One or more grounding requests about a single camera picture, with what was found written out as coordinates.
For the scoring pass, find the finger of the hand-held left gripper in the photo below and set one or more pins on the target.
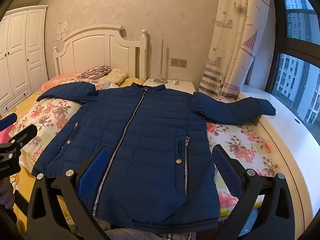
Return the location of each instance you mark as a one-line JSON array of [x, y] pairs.
[[26, 133], [8, 120]]

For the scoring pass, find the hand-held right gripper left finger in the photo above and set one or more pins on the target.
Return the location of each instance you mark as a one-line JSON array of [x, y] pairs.
[[92, 170]]

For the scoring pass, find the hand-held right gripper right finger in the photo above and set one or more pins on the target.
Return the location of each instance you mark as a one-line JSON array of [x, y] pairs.
[[225, 165]]

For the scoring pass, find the navy blue puffer jacket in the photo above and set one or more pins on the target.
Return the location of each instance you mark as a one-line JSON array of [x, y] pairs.
[[150, 135]]

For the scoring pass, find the person's left hand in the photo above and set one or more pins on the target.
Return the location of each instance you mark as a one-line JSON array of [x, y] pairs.
[[5, 195]]

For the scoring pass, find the pink cloth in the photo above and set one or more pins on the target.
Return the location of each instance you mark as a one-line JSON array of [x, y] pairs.
[[5, 136]]

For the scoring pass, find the floral bed sheet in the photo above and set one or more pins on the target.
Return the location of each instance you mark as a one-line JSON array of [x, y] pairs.
[[237, 140]]

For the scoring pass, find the yellow bed sheet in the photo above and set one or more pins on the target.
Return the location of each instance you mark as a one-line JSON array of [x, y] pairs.
[[30, 98]]

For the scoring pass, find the white wardrobe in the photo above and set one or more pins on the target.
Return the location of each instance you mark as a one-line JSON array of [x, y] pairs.
[[17, 55]]

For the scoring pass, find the white window sill bench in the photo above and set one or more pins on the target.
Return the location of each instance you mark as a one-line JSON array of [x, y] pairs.
[[287, 130]]

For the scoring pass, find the white nightstand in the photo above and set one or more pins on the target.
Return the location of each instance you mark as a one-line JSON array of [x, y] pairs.
[[185, 87]]

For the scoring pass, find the embroidered colourful pillow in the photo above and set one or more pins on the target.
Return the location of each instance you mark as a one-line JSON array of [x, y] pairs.
[[93, 72]]

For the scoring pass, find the yellow pillow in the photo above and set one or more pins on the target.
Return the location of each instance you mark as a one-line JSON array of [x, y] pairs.
[[130, 81]]

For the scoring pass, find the cream pillow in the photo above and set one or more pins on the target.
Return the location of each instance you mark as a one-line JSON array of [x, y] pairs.
[[116, 75]]

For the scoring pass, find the slim white desk lamp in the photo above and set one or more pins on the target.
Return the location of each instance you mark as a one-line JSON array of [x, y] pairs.
[[160, 80]]

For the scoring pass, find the white bed headboard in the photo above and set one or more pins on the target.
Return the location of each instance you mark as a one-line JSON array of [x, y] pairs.
[[100, 52]]

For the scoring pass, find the dark framed window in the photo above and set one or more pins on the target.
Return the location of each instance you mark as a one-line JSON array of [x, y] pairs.
[[295, 80]]

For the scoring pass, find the printed cream curtain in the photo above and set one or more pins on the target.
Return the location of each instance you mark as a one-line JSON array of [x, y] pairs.
[[232, 42]]

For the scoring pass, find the white wall switch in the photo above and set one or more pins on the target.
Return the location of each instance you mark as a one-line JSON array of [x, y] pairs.
[[61, 37]]

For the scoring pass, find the white wall notice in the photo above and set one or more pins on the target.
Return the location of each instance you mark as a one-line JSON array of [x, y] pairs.
[[63, 26]]

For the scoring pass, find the gold wall socket panel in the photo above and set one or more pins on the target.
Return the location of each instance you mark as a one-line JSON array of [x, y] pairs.
[[178, 62]]

